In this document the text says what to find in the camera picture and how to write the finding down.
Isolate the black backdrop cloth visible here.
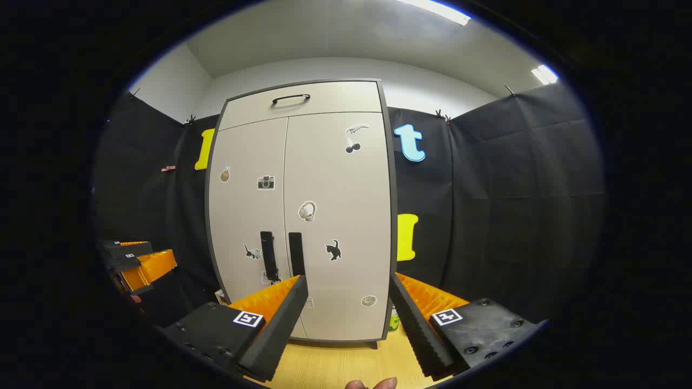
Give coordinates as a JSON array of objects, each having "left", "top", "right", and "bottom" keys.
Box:
[{"left": 95, "top": 81, "right": 605, "bottom": 330}]

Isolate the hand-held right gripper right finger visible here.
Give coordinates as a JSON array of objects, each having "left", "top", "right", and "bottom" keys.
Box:
[{"left": 388, "top": 272, "right": 547, "bottom": 381}]

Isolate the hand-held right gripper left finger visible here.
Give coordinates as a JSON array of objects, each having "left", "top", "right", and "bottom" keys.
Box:
[{"left": 162, "top": 274, "right": 309, "bottom": 383}]

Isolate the white cabinet drawer black handle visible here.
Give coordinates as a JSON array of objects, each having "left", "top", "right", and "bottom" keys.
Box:
[{"left": 219, "top": 81, "right": 385, "bottom": 130}]

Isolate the cabinet door with camera sticker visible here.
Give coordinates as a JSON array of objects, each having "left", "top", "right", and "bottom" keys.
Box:
[{"left": 208, "top": 118, "right": 309, "bottom": 340}]

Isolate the long ceiling light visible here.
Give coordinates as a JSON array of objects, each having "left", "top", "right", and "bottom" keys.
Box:
[{"left": 395, "top": 0, "right": 472, "bottom": 26}]

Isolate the small ceiling light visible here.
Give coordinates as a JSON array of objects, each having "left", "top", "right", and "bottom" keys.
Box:
[{"left": 532, "top": 64, "right": 558, "bottom": 86}]

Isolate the cabinet door with headphone sticker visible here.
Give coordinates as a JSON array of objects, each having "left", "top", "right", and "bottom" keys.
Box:
[{"left": 282, "top": 112, "right": 392, "bottom": 342}]

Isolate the white double-door shoe cabinet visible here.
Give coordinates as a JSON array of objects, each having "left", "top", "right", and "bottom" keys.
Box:
[{"left": 204, "top": 78, "right": 398, "bottom": 349}]

